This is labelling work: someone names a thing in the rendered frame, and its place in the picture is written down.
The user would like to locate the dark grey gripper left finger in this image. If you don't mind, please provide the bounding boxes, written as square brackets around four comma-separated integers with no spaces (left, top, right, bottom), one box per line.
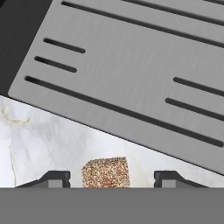
[15,170,72,189]

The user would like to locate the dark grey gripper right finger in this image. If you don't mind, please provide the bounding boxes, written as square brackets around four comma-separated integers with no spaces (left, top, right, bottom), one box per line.
[153,171,209,189]

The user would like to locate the grey steel hob with slots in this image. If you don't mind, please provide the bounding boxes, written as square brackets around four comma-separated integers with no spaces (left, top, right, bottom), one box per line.
[0,0,224,177]

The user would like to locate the brown speckled sugar cube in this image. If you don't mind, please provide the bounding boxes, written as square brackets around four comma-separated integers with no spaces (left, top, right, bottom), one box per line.
[81,156,131,189]

